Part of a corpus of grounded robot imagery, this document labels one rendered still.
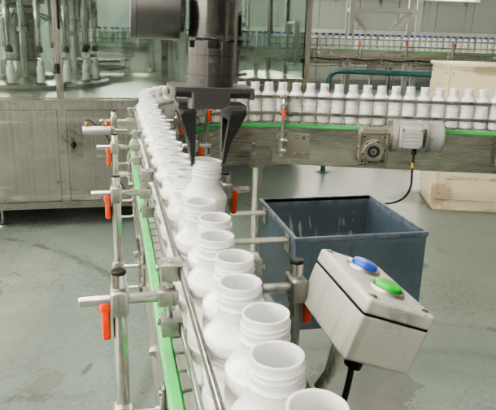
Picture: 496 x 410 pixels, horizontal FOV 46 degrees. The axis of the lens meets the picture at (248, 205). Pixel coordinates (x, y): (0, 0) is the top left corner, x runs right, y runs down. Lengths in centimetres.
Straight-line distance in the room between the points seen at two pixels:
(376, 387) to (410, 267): 121
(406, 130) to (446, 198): 272
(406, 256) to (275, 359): 97
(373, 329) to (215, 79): 34
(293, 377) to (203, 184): 41
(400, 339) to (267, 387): 26
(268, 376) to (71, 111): 384
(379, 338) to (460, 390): 202
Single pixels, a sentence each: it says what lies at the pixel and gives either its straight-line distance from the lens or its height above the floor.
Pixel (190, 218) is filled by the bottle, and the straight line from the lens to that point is 70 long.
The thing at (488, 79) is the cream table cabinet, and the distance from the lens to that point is 498.
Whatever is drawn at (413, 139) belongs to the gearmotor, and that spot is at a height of 98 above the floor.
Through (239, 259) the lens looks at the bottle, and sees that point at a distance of 56.
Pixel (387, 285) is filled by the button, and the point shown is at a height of 112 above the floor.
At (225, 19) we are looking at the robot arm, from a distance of 72.
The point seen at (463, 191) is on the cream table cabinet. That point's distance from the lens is 510.
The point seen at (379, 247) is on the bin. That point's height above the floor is 92.
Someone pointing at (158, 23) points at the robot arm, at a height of 137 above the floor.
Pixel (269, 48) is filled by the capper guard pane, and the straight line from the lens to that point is 624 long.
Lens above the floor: 136
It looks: 16 degrees down
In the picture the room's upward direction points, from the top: 2 degrees clockwise
